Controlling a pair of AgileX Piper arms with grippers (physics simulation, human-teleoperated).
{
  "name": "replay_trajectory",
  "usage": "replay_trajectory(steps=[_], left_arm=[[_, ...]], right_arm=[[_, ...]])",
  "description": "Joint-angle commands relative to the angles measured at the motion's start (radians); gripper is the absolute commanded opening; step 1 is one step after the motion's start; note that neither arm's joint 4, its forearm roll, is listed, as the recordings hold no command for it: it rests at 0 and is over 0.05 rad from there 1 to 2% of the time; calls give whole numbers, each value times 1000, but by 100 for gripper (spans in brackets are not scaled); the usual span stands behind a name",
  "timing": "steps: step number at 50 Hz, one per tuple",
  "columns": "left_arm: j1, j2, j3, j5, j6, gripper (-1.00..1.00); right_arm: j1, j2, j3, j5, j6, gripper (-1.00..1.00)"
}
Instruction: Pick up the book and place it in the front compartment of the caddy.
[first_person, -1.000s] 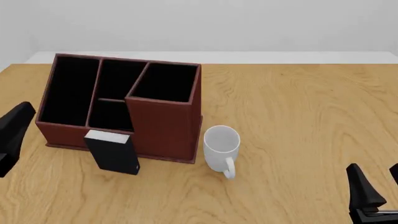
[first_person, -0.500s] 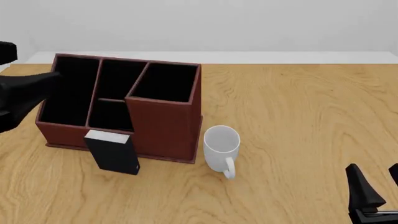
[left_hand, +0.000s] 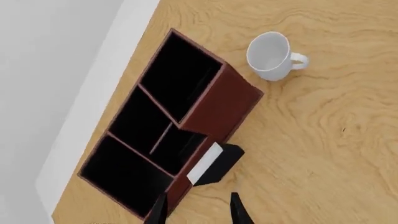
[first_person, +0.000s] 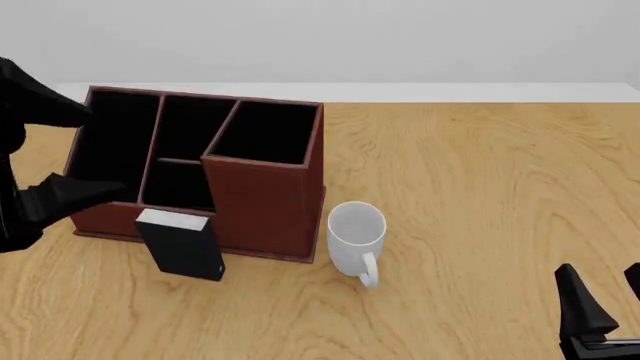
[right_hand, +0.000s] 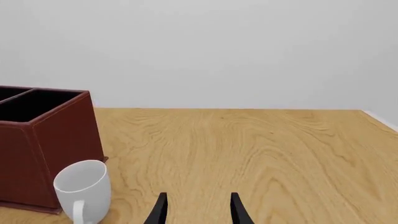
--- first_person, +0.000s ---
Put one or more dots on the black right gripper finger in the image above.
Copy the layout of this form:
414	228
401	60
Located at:
582	303
634	279

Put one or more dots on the red-brown desk caddy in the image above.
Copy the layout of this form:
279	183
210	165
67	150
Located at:
260	195

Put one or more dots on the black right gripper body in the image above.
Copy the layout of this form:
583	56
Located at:
605	348

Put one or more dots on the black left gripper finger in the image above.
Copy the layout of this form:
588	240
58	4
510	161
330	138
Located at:
70	195
35	97

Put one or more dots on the black book with white pages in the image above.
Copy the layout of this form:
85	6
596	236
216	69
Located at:
185	249

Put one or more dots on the white ceramic mug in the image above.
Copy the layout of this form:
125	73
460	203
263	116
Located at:
352	243

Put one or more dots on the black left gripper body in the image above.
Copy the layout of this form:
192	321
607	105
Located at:
7	180

